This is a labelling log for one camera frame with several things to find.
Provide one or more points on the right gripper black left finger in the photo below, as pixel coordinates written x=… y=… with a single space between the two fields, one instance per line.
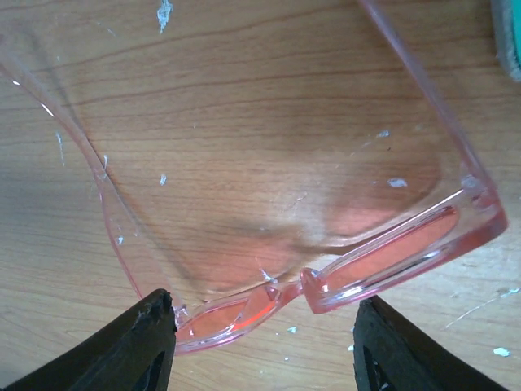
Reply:
x=133 y=352

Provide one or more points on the red sunglasses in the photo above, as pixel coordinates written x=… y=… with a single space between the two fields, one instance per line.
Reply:
x=239 y=154

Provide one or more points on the grey glasses case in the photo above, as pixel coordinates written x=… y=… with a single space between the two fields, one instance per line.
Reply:
x=506 y=25

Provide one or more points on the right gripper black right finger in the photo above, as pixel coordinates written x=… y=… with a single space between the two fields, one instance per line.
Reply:
x=391 y=353

